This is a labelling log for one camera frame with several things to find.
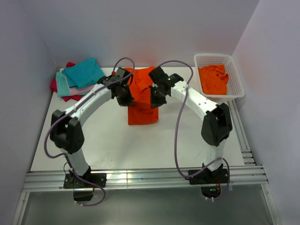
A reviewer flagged orange t-shirt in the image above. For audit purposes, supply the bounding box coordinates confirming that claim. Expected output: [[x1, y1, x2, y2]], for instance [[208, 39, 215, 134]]
[[198, 64, 229, 95], [126, 66, 159, 126]]

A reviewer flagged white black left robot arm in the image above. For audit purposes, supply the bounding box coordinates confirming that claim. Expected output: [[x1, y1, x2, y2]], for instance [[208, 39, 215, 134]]
[[45, 68, 134, 187]]

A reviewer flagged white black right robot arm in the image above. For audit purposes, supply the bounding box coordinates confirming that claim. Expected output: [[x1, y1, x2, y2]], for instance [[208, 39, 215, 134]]
[[149, 67, 233, 184]]

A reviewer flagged teal folded t-shirt top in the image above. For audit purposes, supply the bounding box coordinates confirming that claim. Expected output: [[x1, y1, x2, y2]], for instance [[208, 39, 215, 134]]
[[62, 58, 105, 89]]

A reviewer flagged pink folded t-shirt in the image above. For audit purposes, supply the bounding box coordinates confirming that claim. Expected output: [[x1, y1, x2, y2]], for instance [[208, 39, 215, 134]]
[[66, 77, 96, 96]]

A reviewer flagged orange t-shirt in basket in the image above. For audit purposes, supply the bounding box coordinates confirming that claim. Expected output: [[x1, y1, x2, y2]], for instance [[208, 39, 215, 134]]
[[198, 64, 229, 95]]

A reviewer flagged white plastic laundry basket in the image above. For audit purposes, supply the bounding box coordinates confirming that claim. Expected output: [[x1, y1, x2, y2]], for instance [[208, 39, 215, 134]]
[[194, 53, 245, 102]]

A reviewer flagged mint green folded t-shirt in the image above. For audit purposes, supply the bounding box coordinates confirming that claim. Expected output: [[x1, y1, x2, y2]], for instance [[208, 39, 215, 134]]
[[55, 72, 88, 97]]

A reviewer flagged red folded t-shirt bottom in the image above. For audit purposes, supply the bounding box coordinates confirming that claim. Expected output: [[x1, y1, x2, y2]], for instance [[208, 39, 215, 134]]
[[50, 61, 83, 102]]

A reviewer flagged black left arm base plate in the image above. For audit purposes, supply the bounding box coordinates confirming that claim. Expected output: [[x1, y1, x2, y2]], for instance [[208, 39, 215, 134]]
[[63, 172, 107, 203]]

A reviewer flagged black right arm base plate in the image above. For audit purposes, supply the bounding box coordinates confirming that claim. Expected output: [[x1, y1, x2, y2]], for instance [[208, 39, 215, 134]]
[[186, 165, 230, 200]]

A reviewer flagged aluminium front rail frame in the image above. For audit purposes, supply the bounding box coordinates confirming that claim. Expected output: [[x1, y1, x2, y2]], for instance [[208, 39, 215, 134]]
[[12, 165, 282, 225]]

